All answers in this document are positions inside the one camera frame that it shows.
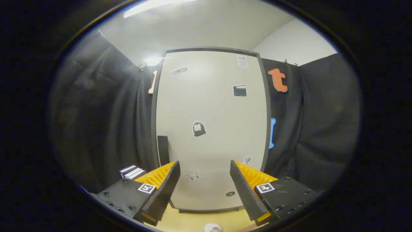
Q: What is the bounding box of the white shoe cabinet door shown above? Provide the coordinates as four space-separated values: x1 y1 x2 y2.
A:
155 51 268 210

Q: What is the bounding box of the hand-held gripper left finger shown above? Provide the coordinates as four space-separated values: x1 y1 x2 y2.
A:
91 160 181 227

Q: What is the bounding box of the grey shoe cabinet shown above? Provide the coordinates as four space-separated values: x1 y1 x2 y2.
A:
151 47 272 214

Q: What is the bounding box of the blue spine book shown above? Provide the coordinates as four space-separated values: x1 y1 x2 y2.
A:
119 165 137 179

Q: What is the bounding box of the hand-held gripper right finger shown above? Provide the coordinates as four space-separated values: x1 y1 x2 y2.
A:
229 160 322 227

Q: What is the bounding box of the ceiling light strip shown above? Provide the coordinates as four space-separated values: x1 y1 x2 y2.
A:
124 0 197 18

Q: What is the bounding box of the black backdrop cloth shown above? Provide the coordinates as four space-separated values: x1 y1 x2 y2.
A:
48 29 361 194

